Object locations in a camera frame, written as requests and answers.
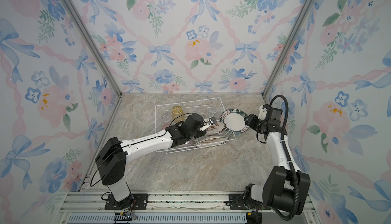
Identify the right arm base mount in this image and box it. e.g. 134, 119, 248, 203
226, 184, 266, 213

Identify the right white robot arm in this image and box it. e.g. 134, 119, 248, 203
243, 105, 311, 221

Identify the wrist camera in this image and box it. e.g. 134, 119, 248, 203
258, 104, 269, 120
201, 117, 218, 131

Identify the white wire dish rack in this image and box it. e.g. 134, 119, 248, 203
155, 98, 236, 154

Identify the left aluminium corner post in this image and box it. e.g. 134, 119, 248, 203
60, 0, 122, 97

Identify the plate in rack front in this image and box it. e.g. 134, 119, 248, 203
195, 136, 229, 148

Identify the aluminium corner post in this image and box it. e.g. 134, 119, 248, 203
262, 0, 315, 99
60, 0, 122, 97

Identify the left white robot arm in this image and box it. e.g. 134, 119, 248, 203
95, 113, 216, 202

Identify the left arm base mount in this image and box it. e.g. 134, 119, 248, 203
104, 193, 149, 211

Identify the green banded rim plate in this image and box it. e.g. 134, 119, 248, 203
220, 109, 248, 134

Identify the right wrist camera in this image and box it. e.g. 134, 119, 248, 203
258, 104, 269, 120

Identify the right aluminium corner post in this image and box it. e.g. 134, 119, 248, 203
262, 0, 315, 99

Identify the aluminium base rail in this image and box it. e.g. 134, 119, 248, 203
53, 190, 321, 224

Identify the yellow glass cup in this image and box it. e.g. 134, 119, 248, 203
172, 106, 184, 124

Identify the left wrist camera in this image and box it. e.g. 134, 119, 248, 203
201, 117, 218, 131

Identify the clear glass cup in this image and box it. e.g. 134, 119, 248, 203
161, 111, 172, 125

